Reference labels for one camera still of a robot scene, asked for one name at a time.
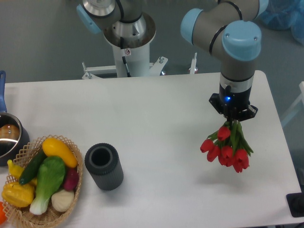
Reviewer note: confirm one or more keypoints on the black device at edge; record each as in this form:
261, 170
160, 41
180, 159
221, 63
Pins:
296, 204

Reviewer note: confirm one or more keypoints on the green bok choy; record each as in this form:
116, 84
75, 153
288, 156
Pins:
50, 177

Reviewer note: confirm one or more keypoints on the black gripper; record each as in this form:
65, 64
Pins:
233, 102

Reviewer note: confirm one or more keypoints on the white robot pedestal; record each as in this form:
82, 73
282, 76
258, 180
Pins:
131, 49

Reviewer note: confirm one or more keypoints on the orange fruit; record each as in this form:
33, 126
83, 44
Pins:
3, 217

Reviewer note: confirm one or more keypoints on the steel pot with blue handle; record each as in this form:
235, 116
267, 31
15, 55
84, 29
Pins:
13, 135

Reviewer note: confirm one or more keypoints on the red tulip bouquet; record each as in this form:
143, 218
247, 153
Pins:
229, 146

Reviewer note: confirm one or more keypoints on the yellow squash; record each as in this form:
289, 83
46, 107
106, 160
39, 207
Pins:
56, 147

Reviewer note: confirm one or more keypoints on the blue plastic bag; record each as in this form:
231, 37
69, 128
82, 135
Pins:
285, 15

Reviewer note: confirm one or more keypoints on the grey ribbed vase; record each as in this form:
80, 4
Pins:
103, 163

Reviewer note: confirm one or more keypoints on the green cucumber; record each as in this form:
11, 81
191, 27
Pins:
36, 162

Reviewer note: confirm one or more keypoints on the white garlic bulb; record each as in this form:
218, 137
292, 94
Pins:
62, 200

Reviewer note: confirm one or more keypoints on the yellow bell pepper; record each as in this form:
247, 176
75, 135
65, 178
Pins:
18, 195

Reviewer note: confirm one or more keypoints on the woven wicker basket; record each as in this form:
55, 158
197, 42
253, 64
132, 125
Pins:
22, 217

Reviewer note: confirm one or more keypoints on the white frame at right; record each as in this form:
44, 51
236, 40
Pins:
294, 108

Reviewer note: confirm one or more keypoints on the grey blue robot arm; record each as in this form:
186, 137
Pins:
227, 32

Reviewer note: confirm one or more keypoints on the yellow banana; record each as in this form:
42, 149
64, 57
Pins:
24, 176

